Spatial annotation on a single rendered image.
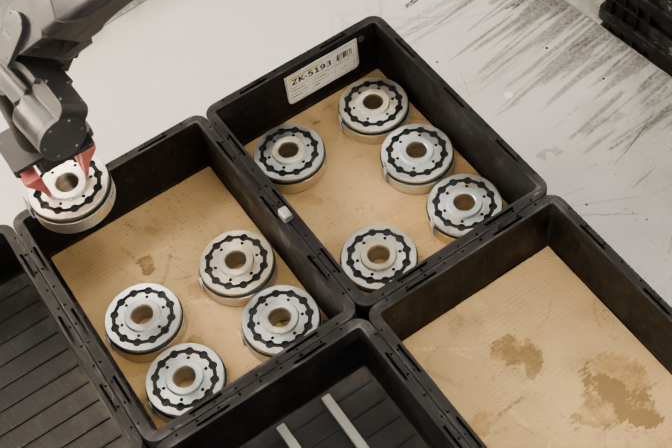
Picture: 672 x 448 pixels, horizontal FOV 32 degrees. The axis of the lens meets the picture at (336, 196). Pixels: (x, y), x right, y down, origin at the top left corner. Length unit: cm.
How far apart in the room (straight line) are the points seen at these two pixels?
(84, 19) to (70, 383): 54
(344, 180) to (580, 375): 43
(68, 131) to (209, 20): 85
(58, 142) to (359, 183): 54
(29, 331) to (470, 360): 59
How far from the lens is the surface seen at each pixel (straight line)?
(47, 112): 126
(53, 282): 154
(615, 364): 152
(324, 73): 172
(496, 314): 154
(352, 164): 168
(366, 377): 150
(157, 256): 164
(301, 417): 149
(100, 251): 167
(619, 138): 187
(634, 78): 195
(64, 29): 124
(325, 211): 163
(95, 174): 147
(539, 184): 153
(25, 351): 162
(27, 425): 157
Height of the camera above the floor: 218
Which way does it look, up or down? 55 degrees down
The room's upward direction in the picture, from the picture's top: 9 degrees counter-clockwise
